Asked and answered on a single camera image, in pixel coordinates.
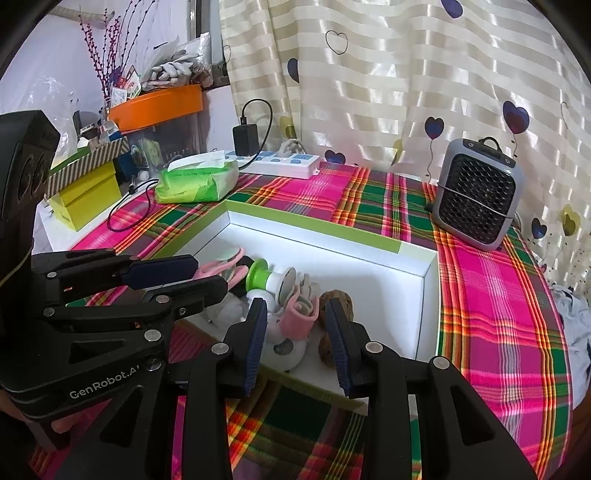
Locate white plug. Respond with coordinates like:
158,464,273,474
277,138,306,158

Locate pile of grey gloves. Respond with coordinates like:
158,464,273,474
141,44,206,90

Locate pink plastic clip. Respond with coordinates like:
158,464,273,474
191,247,247,289

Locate yellow cardboard box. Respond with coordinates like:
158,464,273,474
47,159,123,232

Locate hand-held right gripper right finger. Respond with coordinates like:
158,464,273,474
323,299,539,480

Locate white usb cable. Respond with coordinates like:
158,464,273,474
208,300,247,324

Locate pink green plaid tablecloth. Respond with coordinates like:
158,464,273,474
28,161,578,480

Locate small blue box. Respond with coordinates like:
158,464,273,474
115,148,139,180

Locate white blue cloth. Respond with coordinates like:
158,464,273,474
549,281,591,370

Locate thin black cable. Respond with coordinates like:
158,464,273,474
107,178,160,233

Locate black adapter cable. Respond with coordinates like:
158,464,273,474
241,98,274,167

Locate pink grey device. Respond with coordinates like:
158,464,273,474
279,272,320,343

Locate brown walnut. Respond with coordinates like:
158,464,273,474
318,335,338,369
318,290,354,328

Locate purple flower branches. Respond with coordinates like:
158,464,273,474
78,0,158,100

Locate grey small heater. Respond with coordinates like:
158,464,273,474
431,137,525,252

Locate striped cardboard box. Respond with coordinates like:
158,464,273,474
44,136,131,197

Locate person's left hand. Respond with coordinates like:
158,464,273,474
50,405,96,436

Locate white power strip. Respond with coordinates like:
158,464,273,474
222,150,321,180

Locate black power adapter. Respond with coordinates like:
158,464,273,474
232,122,258,157

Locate colourful card packets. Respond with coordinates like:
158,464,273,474
108,65,143,109

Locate green tissue pack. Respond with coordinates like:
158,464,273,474
154,151,241,204

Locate panda ball toy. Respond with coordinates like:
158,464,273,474
263,314,308,372

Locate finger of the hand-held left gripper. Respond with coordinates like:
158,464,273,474
30,250,199,306
41,275,230,370

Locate striped heart print curtain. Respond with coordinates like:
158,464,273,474
217,0,591,296

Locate green white cardboard box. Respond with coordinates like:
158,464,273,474
106,198,440,412

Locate orange plastic tray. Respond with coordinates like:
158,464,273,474
106,84,205,132

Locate clear plastic storage bin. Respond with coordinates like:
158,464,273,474
122,113,204,183

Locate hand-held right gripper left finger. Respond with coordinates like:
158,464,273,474
54,298,269,480

